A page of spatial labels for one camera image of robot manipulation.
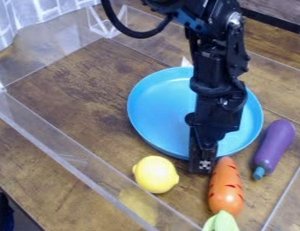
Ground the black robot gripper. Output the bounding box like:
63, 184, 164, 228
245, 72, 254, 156
185, 79, 248, 175

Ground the yellow toy lemon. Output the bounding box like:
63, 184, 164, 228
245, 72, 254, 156
132, 155, 180, 194

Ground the orange toy carrot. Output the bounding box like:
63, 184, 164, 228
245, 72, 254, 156
204, 156, 244, 231

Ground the purple toy eggplant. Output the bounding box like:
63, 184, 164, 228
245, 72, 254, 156
253, 119, 296, 180

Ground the blue round plate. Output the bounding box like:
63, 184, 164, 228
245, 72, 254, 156
128, 67, 264, 161

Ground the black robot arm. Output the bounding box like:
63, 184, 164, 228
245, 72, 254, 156
142, 0, 250, 174

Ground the white patterned curtain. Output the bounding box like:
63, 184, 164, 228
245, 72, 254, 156
0, 0, 97, 53

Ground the clear acrylic enclosure wall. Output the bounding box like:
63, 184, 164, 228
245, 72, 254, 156
0, 6, 300, 231

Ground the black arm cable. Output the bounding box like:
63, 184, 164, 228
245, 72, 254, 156
99, 0, 174, 40

